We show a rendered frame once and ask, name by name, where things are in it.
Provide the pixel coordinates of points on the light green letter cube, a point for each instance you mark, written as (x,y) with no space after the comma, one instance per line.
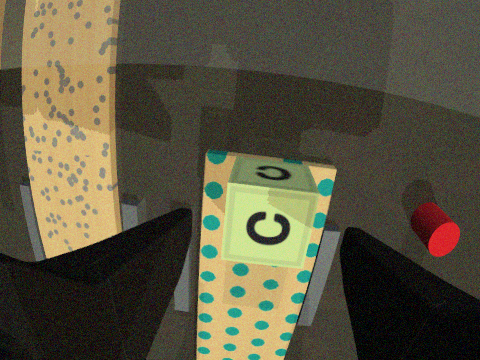
(269,212)

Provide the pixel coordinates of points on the tan speckled strip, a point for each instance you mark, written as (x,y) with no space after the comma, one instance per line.
(69,129)

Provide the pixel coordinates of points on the red cylinder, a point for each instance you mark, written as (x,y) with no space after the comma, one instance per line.
(438,233)

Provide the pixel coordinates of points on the tan strip with teal polka dots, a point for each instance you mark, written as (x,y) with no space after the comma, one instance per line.
(248,311)

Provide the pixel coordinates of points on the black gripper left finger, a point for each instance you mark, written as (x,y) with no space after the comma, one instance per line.
(101,302)

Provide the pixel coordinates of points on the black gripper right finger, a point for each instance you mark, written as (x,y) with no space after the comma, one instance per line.
(399,311)

